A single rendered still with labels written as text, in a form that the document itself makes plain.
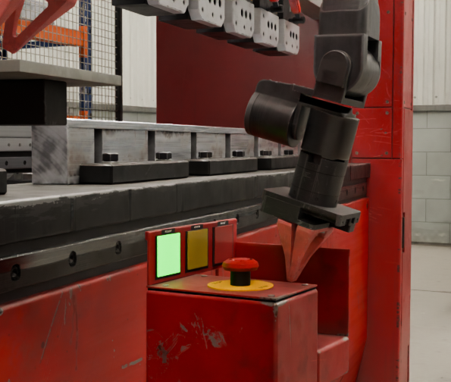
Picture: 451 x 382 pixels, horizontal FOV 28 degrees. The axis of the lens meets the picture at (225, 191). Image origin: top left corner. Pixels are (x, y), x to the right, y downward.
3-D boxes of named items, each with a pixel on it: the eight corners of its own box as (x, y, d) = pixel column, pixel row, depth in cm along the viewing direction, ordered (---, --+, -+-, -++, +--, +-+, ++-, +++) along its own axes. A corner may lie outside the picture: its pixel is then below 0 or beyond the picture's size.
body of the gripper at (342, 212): (282, 200, 109) (297, 142, 108) (358, 227, 104) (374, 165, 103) (258, 204, 103) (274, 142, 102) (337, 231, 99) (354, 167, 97)
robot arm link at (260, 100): (352, 53, 96) (377, 62, 104) (259, 30, 101) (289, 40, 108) (322, 160, 98) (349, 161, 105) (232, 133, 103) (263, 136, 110)
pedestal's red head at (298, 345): (276, 417, 90) (277, 239, 89) (144, 394, 98) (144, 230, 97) (349, 373, 107) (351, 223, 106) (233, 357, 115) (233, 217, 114)
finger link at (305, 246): (269, 264, 111) (287, 191, 109) (321, 283, 107) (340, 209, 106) (243, 270, 105) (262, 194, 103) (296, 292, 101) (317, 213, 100)
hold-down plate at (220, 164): (209, 175, 166) (209, 159, 166) (182, 175, 168) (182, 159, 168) (258, 171, 194) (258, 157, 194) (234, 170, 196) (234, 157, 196)
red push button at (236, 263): (248, 295, 95) (248, 261, 94) (214, 292, 96) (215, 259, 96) (264, 289, 98) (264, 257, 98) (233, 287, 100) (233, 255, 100)
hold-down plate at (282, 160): (270, 170, 204) (270, 157, 204) (248, 170, 206) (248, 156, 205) (304, 167, 232) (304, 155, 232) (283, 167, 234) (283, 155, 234)
